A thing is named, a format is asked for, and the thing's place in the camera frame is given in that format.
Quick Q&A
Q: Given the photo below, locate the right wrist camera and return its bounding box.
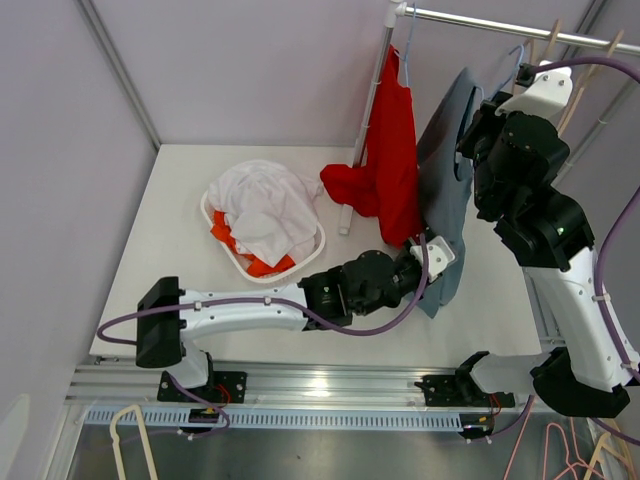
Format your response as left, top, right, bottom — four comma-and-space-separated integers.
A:
495, 67, 573, 119

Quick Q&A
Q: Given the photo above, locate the wooden hanger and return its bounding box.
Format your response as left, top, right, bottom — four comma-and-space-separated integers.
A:
557, 29, 625, 137
524, 18, 562, 64

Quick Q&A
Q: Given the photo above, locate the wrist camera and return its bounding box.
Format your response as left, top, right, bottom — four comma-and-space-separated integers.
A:
409, 236, 456, 283
495, 67, 573, 119

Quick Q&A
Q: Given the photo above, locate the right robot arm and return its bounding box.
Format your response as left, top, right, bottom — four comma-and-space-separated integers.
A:
455, 92, 639, 418

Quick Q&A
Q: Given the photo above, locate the cream hanger lower left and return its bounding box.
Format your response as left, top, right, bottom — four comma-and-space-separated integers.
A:
108, 403, 160, 480

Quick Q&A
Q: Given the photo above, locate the metal clothes rack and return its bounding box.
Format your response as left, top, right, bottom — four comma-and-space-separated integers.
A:
337, 0, 640, 236

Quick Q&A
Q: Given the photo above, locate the aluminium mounting rail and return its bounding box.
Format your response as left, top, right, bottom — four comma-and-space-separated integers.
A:
65, 359, 527, 435

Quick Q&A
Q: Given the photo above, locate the red t shirt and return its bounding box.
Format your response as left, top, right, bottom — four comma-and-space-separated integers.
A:
320, 47, 422, 248

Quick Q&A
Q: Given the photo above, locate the white t shirt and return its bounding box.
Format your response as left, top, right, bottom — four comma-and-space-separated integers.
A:
207, 159, 323, 266

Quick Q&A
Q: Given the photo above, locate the cream hanger on floor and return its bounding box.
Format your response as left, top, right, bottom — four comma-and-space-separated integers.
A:
583, 432, 638, 480

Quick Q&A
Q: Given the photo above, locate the white plastic basket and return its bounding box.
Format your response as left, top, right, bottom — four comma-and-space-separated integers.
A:
199, 191, 326, 285

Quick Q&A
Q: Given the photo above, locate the orange t shirt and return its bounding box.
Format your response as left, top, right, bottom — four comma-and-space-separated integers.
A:
209, 210, 296, 278

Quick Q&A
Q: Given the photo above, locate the pink wire hanger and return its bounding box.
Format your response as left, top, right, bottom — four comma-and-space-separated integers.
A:
502, 394, 596, 480

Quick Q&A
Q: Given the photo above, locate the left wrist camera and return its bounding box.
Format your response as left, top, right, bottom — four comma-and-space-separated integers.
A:
409, 236, 456, 283

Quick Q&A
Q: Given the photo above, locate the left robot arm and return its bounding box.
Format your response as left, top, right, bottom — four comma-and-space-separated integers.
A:
135, 248, 435, 401

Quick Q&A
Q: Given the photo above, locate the blue grey t shirt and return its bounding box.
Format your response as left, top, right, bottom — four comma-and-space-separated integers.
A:
417, 68, 478, 318

